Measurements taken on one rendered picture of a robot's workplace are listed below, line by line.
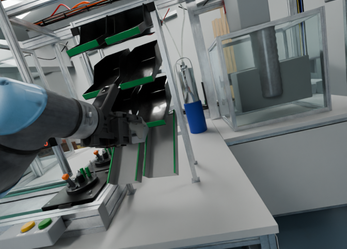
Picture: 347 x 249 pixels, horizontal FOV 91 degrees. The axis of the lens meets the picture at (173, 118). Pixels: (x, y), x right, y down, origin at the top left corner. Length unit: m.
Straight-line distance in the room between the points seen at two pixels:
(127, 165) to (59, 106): 0.51
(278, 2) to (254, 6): 2.63
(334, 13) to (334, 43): 0.48
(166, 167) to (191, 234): 0.24
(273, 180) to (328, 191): 0.40
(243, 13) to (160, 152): 1.11
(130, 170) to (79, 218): 0.25
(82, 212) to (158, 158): 0.34
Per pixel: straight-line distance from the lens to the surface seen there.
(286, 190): 1.60
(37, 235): 0.84
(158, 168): 0.72
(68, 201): 0.90
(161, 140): 0.76
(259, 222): 0.66
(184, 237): 0.65
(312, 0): 4.19
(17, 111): 0.29
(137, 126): 0.50
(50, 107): 0.30
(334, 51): 4.20
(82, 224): 0.83
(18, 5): 1.73
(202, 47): 1.79
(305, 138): 1.48
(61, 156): 1.15
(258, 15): 1.49
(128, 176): 0.76
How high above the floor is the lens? 1.32
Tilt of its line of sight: 11 degrees down
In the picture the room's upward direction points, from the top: 15 degrees counter-clockwise
